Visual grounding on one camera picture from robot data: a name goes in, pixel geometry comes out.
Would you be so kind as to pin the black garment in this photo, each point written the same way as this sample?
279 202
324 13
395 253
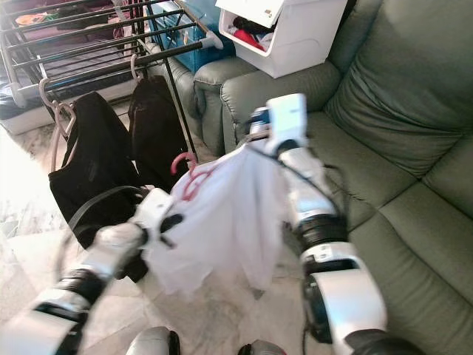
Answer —
255 24

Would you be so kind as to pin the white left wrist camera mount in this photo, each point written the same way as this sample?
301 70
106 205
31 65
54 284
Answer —
159 205

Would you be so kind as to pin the black shirt with grey print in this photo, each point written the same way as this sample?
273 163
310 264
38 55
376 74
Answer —
92 177

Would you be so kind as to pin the pink plastic clothes hanger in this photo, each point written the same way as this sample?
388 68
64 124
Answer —
190 183

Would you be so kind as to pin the red garment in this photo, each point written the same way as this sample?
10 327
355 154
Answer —
247 38

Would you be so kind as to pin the purple bedding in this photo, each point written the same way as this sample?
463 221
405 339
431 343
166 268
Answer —
59 35

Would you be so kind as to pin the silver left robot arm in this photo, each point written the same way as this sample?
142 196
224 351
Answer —
89 274

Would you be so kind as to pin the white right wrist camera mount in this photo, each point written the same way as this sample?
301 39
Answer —
288 120

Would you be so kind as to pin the white plastic storage box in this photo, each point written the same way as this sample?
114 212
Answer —
303 44

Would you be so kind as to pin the robot left leg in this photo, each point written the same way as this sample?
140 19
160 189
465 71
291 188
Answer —
154 344

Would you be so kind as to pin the blue hard suitcase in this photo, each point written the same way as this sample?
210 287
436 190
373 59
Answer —
177 37

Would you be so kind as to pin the green leather sofa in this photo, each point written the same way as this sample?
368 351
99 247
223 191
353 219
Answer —
399 111

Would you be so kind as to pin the white shirt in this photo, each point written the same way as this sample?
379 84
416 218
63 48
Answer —
229 222

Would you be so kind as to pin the metal clothes drying rack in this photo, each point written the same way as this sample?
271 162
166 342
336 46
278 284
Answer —
111 70

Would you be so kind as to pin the robot leg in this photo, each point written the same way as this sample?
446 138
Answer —
262 349
154 344

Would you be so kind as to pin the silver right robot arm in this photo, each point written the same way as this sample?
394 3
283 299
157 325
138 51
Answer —
347 288

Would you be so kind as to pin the robot right leg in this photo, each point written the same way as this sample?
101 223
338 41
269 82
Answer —
262 349

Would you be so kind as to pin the white plastic clothes hanger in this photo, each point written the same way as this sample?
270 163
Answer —
53 118
134 66

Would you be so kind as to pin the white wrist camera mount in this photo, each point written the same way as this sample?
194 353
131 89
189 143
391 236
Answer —
288 120
159 205

